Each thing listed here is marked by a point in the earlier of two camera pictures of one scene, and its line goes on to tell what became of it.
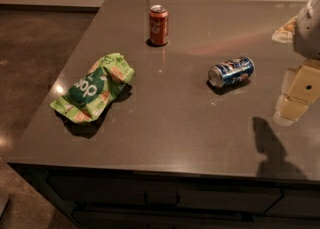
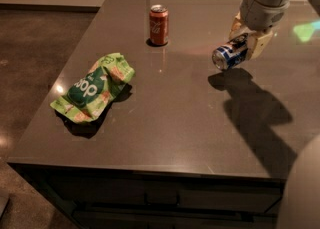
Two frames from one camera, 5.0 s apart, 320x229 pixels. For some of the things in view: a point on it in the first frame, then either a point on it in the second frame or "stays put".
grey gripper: [308, 34] to [261, 15]
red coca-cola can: [158, 25] stays put
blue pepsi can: [231, 72] to [230, 54]
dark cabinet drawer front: [168, 194] stays put
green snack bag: [92, 88] stays put
